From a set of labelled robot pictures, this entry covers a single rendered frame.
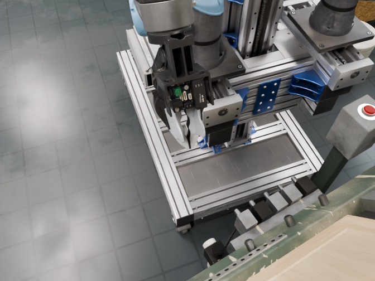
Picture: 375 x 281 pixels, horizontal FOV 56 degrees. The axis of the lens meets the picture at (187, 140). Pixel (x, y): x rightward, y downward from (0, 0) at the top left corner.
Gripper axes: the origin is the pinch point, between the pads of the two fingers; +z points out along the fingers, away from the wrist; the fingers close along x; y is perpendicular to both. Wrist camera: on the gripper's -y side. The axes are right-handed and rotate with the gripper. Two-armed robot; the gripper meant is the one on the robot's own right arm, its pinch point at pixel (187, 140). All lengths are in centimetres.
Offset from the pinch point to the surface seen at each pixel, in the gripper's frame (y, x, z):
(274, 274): 0.0, 15.6, 43.2
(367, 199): -9, 50, 39
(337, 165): -42, 67, 54
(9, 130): -178, -76, 56
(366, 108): -32, 68, 25
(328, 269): 7.8, 25.0, 37.9
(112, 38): -238, 8, 25
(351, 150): -32, 64, 40
